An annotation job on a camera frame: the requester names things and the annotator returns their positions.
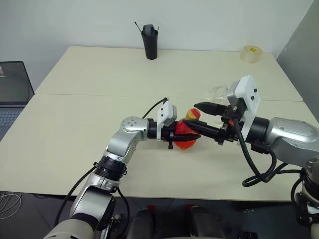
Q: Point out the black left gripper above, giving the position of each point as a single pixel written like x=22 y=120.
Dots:
x=169 y=130

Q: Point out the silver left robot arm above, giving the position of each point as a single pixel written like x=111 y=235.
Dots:
x=124 y=142

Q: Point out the clear tape roll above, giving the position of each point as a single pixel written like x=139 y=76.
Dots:
x=251 y=56

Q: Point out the black tall cup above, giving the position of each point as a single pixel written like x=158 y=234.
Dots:
x=150 y=47

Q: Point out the black rounded object in cup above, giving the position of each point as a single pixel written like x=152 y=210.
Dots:
x=148 y=29

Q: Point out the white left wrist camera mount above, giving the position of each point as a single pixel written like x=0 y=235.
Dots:
x=166 y=110

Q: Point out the red yellow bottle cap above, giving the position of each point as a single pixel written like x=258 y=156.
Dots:
x=192 y=114

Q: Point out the plastic bottle with red drink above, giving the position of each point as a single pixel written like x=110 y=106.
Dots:
x=185 y=145

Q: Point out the long black stick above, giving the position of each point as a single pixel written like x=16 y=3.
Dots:
x=138 y=27

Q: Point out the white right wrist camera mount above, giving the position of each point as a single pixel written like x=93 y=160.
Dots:
x=248 y=89

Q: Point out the clear wine glass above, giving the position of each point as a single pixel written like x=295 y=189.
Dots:
x=216 y=90

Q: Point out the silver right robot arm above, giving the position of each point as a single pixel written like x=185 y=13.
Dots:
x=286 y=139

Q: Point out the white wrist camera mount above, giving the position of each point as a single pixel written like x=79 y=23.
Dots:
x=166 y=110
x=248 y=89

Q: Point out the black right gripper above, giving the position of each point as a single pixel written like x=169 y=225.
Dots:
x=229 y=134

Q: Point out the dark grey laptop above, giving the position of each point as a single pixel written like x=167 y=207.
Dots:
x=12 y=82

